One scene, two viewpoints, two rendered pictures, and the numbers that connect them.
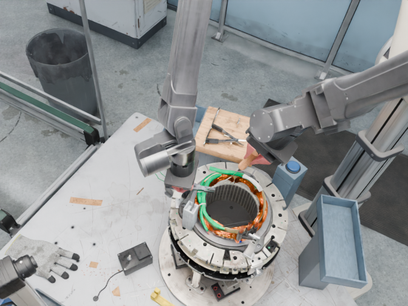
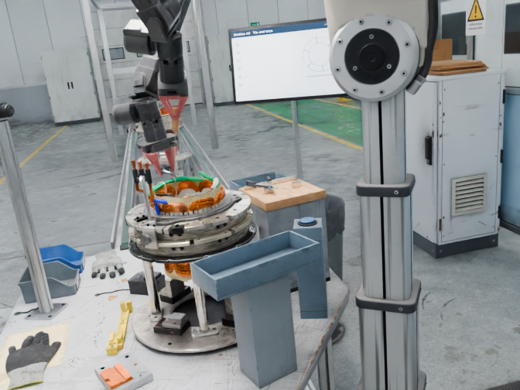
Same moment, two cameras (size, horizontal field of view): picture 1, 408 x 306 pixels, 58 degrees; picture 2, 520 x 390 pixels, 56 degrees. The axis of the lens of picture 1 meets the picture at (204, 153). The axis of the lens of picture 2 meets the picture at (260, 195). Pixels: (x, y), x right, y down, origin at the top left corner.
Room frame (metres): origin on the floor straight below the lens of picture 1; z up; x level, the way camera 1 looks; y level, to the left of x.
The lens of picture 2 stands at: (0.00, -1.20, 1.46)
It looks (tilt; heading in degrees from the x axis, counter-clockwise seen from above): 16 degrees down; 57
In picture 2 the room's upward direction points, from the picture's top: 6 degrees counter-clockwise
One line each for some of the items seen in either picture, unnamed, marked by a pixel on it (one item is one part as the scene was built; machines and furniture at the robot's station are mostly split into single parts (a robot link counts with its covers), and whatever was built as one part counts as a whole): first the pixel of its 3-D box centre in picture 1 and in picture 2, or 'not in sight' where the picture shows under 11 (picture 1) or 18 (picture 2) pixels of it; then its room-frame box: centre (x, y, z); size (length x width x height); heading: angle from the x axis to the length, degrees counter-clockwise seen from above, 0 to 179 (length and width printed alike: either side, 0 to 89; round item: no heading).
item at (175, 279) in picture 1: (217, 254); (203, 309); (0.51, -0.09, 0.80); 0.39 x 0.39 x 0.01
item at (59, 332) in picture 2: not in sight; (27, 357); (0.08, 0.05, 0.78); 0.31 x 0.19 x 0.01; 68
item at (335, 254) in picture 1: (325, 255); (262, 313); (0.50, -0.41, 0.92); 0.25 x 0.11 x 0.28; 178
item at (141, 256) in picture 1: (135, 257); (147, 282); (0.45, 0.17, 0.81); 0.10 x 0.06 x 0.06; 125
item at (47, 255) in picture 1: (42, 255); (108, 262); (0.43, 0.47, 0.79); 0.24 x 0.12 x 0.02; 68
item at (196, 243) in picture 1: (229, 210); (189, 208); (0.51, -0.09, 1.09); 0.32 x 0.32 x 0.01
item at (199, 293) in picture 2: not in sight; (200, 295); (0.45, -0.20, 0.91); 0.02 x 0.02 x 0.21
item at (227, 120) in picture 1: (229, 135); (280, 193); (0.82, -0.07, 1.05); 0.20 x 0.19 x 0.02; 79
